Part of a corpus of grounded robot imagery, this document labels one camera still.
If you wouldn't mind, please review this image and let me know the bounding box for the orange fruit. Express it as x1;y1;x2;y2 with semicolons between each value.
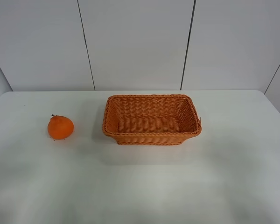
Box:
47;114;74;140

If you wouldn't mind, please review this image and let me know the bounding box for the orange wicker basket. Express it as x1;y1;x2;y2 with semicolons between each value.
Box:
102;94;202;146

